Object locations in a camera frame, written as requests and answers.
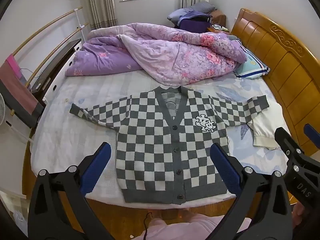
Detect folded cream white garment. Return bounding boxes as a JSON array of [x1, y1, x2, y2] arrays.
[[248, 101, 290, 150]]

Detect brown nightstand by window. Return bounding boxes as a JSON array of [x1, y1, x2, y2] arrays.
[[208, 10, 229, 34]]

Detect purple pink floral quilt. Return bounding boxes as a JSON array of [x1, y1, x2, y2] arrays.
[[65, 23, 247, 86]]

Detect dark wooden side cabinet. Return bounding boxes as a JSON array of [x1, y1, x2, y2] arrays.
[[31, 38, 82, 105]]

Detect pink grey hanging towel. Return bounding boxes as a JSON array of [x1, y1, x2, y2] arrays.
[[1, 54, 44, 128]]

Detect person right hand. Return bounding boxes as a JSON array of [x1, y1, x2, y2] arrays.
[[292, 202, 308, 228]]

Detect white fan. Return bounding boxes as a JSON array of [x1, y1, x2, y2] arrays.
[[0, 92, 33, 145]]

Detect beige curtain left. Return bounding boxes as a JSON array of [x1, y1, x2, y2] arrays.
[[84, 0, 118, 29]]

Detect black cable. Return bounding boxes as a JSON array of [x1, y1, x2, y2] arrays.
[[143, 212, 154, 240]]

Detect wooden headboard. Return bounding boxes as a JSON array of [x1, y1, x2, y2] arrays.
[[231, 8, 319, 156]]

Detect grey pillow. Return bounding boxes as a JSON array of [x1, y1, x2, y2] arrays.
[[167, 1, 217, 24]]

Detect white floral bed sheet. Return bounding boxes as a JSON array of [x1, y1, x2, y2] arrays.
[[30, 70, 287, 210]]

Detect grey white checkered cardigan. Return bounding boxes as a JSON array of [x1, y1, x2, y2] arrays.
[[70, 87, 269, 205]]

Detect striped light blue pillow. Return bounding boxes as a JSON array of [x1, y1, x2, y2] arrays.
[[228, 35, 270, 79]]

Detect dark purple folded clothes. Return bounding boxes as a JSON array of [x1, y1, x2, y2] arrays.
[[176, 11, 211, 34]]

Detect wooden clothes rack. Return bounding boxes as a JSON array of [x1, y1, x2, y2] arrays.
[[11, 6, 88, 83]]

